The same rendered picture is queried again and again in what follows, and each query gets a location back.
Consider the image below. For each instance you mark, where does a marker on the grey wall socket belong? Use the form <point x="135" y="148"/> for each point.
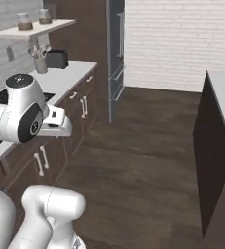
<point x="10" y="53"/>

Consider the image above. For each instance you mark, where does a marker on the grey pot of kitchen tools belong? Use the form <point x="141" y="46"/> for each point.
<point x="40" y="63"/>

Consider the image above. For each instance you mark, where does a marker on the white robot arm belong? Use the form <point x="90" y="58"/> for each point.
<point x="16" y="110"/>

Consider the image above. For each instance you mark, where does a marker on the dark brown kitchen island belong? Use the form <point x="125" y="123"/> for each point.
<point x="213" y="146"/>

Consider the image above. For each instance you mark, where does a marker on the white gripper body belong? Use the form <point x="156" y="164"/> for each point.
<point x="61" y="129"/>

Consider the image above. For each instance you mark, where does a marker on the tall dark brown cupboard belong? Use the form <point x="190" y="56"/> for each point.
<point x="81" y="35"/>

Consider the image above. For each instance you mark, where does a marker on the grey steel fridge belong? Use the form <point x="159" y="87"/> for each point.
<point x="115" y="48"/>

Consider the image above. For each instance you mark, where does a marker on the glass jar with brown contents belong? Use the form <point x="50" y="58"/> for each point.
<point x="44" y="17"/>
<point x="24" y="22"/>

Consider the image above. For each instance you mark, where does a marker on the white wall shelf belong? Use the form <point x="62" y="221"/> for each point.
<point x="36" y="29"/>

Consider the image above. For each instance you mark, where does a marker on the dark brown drawer front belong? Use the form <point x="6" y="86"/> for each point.
<point x="75" y="91"/>
<point x="90" y="81"/>

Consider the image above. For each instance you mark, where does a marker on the black toaster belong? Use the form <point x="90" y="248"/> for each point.
<point x="56" y="59"/>

